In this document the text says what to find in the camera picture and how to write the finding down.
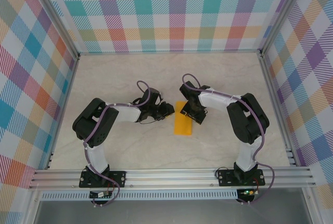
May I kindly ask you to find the orange paper sheet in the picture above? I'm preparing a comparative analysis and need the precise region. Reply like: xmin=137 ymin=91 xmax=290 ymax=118
xmin=173 ymin=101 xmax=194 ymax=136

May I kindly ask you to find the grey metal sheet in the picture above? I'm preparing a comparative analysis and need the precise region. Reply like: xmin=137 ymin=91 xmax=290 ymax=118
xmin=33 ymin=200 xmax=313 ymax=224

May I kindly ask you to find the wide slotted aluminium beam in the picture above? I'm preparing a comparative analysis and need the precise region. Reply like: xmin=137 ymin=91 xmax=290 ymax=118
xmin=28 ymin=168 xmax=317 ymax=190

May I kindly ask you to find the left gripper thin black cable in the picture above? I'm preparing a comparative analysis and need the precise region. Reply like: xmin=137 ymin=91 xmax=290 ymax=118
xmin=137 ymin=116 xmax=160 ymax=125

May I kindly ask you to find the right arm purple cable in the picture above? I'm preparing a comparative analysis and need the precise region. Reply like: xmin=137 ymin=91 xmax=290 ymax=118
xmin=182 ymin=73 xmax=276 ymax=205

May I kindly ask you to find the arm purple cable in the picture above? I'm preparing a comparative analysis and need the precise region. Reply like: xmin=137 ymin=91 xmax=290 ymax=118
xmin=182 ymin=73 xmax=276 ymax=205
xmin=83 ymin=80 xmax=154 ymax=208

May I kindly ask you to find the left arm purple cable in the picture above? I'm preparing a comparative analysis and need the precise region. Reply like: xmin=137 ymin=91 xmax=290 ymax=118
xmin=83 ymin=80 xmax=154 ymax=208

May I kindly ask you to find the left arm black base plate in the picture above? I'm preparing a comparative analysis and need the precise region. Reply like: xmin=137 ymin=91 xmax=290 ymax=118
xmin=79 ymin=169 xmax=127 ymax=188

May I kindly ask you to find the aluminium frame rail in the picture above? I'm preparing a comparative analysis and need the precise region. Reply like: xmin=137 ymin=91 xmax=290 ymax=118
xmin=259 ymin=52 xmax=299 ymax=167
xmin=45 ymin=54 xmax=80 ymax=170

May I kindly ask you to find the perforated metal cable tray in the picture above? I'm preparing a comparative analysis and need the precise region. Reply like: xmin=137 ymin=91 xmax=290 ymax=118
xmin=40 ymin=191 xmax=239 ymax=201

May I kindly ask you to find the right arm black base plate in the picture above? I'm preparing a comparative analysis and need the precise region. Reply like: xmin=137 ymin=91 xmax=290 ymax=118
xmin=217 ymin=168 xmax=266 ymax=187

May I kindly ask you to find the small slotted metal bracket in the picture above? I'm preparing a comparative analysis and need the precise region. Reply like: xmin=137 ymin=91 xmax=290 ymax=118
xmin=46 ymin=151 xmax=56 ymax=170
xmin=285 ymin=148 xmax=297 ymax=167

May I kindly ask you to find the aluminium frame post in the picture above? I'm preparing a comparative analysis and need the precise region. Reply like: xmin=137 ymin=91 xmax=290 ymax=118
xmin=260 ymin=0 xmax=310 ymax=58
xmin=31 ymin=0 xmax=80 ymax=61

